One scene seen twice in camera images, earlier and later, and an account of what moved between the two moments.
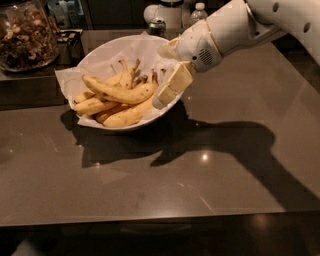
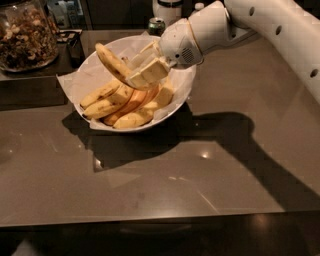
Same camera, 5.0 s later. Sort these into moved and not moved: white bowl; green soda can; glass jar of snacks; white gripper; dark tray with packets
Moved: white gripper
Not moved: green soda can; glass jar of snacks; dark tray with packets; white bowl
